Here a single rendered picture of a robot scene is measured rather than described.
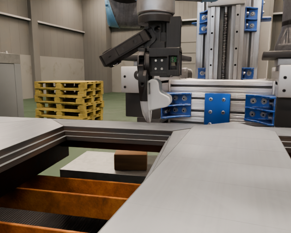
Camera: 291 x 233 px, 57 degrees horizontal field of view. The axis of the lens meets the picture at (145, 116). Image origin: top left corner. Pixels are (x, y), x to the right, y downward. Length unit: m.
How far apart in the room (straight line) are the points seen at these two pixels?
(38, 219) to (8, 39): 9.85
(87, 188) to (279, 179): 0.44
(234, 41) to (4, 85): 0.92
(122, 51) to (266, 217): 0.40
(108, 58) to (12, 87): 0.76
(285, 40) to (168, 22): 0.54
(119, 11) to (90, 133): 0.54
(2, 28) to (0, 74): 9.27
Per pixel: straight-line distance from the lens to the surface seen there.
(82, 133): 0.65
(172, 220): 0.25
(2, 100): 1.22
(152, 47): 0.55
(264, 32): 1.43
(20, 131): 0.65
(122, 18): 1.05
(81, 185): 0.67
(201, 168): 0.38
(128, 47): 0.55
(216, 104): 0.97
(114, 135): 0.62
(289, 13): 1.02
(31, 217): 0.91
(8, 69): 1.25
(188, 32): 12.19
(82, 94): 5.01
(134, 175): 0.80
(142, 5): 0.54
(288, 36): 1.00
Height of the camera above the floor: 0.97
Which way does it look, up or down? 9 degrees down
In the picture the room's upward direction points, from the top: straight up
